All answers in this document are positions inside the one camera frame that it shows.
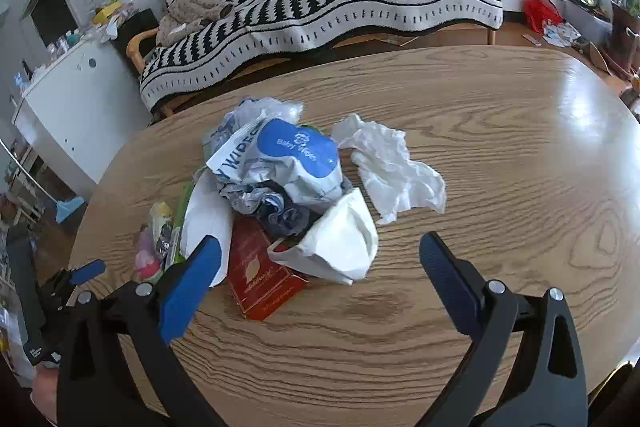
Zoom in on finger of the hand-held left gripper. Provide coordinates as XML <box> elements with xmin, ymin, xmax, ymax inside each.
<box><xmin>40</xmin><ymin>259</ymin><xmax>107</xmax><ymax>308</ymax></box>

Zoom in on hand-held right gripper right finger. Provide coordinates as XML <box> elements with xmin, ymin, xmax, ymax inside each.
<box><xmin>419</xmin><ymin>231</ymin><xmax>590</xmax><ymax>427</ymax></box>

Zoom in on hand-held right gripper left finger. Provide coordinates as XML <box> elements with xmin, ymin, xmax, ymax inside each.
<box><xmin>56</xmin><ymin>234</ymin><xmax>226</xmax><ymax>427</ymax></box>

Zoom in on red cardboard box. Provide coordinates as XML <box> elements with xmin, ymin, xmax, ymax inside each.
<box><xmin>227</xmin><ymin>218</ymin><xmax>309</xmax><ymax>322</ymax></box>

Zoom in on green packet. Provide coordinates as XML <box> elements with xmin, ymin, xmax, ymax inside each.
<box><xmin>162</xmin><ymin>181</ymin><xmax>198</xmax><ymax>273</ymax></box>

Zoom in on white plastic wrapper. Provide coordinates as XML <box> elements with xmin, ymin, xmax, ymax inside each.
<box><xmin>179</xmin><ymin>172</ymin><xmax>235</xmax><ymax>288</ymax></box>

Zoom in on white paper bag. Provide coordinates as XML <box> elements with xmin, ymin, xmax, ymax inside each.
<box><xmin>267</xmin><ymin>188</ymin><xmax>379</xmax><ymax>286</ymax></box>

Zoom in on white tissue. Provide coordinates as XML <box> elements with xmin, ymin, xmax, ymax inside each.
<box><xmin>331</xmin><ymin>113</ymin><xmax>447</xmax><ymax>226</ymax></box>

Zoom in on dark wrapper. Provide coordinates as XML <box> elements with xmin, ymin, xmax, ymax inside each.
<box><xmin>220</xmin><ymin>181</ymin><xmax>321</xmax><ymax>240</ymax></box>

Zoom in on paper scraps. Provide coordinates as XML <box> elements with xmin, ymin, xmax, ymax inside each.
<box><xmin>202</xmin><ymin>97</ymin><xmax>346</xmax><ymax>212</ymax></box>

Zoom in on person's left hand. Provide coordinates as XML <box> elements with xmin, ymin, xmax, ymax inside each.
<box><xmin>30</xmin><ymin>368</ymin><xmax>59</xmax><ymax>426</ymax></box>

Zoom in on blue dustpan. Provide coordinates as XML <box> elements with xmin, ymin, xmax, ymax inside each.
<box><xmin>55</xmin><ymin>198</ymin><xmax>86</xmax><ymax>225</ymax></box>

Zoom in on white cabinet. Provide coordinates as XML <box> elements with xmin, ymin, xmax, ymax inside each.
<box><xmin>11</xmin><ymin>38</ymin><xmax>151</xmax><ymax>200</ymax></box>

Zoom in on black side table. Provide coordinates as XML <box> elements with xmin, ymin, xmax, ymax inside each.
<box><xmin>109</xmin><ymin>8</ymin><xmax>160</xmax><ymax>58</ymax></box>

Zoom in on cardboard piece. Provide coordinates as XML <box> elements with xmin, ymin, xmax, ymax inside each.
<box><xmin>587</xmin><ymin>41</ymin><xmax>611</xmax><ymax>75</ymax></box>

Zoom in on scattered papers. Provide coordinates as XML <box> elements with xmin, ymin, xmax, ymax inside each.
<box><xmin>542</xmin><ymin>23</ymin><xmax>581</xmax><ymax>48</ymax></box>

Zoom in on brown plush toy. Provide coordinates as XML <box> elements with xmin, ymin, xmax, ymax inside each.
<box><xmin>156</xmin><ymin>0</ymin><xmax>235</xmax><ymax>48</ymax></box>

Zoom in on red plastic bag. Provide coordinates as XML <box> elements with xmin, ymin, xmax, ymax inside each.
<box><xmin>522</xmin><ymin>0</ymin><xmax>565</xmax><ymax>35</ymax></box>

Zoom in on grey storage box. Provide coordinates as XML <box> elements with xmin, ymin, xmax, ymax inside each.
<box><xmin>555</xmin><ymin>0</ymin><xmax>613</xmax><ymax>40</ymax></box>

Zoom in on dark wooden plant stand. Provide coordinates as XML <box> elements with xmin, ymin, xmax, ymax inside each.
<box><xmin>610</xmin><ymin>2</ymin><xmax>640</xmax><ymax>72</ymax></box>

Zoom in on wooden sofa frame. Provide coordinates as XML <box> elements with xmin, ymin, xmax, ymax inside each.
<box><xmin>126</xmin><ymin>0</ymin><xmax>497</xmax><ymax>118</ymax></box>

